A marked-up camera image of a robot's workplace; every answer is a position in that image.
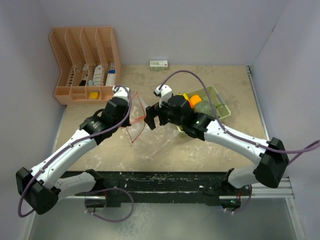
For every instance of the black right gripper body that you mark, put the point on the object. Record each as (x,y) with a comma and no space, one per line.
(165,115)

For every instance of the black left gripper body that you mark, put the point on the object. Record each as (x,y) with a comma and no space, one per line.
(120,120)

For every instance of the clear zip bag orange zipper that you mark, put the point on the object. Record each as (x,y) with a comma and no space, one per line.
(147,143)

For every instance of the green netted melon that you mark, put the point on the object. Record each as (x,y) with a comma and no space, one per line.
(204,107)

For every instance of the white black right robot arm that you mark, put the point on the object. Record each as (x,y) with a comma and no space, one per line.
(269,160)

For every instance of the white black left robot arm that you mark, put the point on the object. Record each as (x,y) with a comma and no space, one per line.
(42,186)

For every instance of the yellow banana bunch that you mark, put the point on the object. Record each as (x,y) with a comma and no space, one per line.
(186,97)

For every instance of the yellow block in organizer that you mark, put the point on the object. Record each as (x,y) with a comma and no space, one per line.
(94,95)

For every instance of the white blue bottle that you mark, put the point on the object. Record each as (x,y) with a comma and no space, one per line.
(111,75)

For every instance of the white ribbed item in organizer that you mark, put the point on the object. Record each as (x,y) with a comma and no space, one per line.
(96,77)

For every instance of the pale green perforated basket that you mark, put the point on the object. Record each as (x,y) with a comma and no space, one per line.
(216,99)

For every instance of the small white green box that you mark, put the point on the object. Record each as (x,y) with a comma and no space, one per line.
(158,65)

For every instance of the peach plastic desk organizer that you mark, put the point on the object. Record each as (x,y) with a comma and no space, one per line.
(78,50)

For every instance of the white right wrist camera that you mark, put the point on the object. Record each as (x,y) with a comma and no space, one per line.
(164,93)

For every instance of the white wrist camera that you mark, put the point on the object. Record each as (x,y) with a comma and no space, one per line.
(164,93)
(121,92)

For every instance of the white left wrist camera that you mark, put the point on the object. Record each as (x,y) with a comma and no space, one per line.
(121,92)

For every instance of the black front mounting rail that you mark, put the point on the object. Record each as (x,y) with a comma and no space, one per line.
(117,187)

